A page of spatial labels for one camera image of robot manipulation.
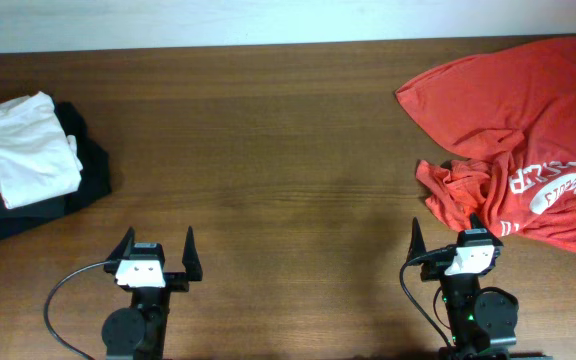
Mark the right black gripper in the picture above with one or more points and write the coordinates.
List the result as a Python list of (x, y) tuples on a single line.
[(434, 268)]

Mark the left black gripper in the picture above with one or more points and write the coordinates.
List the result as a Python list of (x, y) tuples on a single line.
[(190, 264)]

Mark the red printed t-shirt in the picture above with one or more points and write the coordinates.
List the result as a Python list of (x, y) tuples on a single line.
[(509, 119)]

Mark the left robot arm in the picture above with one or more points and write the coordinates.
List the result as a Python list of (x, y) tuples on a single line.
[(137, 332)]

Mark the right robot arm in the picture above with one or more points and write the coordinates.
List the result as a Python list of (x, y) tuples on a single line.
[(481, 321)]

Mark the folded white t-shirt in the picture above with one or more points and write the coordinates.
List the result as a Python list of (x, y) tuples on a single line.
[(38, 161)]

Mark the folded black garment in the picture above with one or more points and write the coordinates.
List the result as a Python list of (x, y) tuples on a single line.
[(95, 181)]

